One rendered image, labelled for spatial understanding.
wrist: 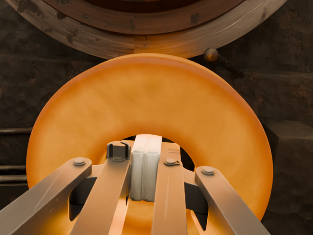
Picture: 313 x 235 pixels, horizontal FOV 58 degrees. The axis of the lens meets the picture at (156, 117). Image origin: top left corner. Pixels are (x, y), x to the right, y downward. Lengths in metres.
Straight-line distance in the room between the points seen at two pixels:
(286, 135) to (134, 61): 0.30
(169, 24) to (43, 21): 0.16
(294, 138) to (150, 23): 0.24
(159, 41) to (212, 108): 0.22
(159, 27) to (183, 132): 0.21
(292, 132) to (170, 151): 0.28
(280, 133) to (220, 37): 0.16
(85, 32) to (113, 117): 0.23
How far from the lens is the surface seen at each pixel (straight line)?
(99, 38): 0.38
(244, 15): 0.38
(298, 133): 0.43
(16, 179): 0.47
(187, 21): 0.35
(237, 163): 0.17
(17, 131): 0.54
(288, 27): 0.56
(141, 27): 0.35
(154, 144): 0.15
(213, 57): 0.28
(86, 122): 0.17
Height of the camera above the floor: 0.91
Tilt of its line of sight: 15 degrees down
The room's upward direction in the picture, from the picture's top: 4 degrees clockwise
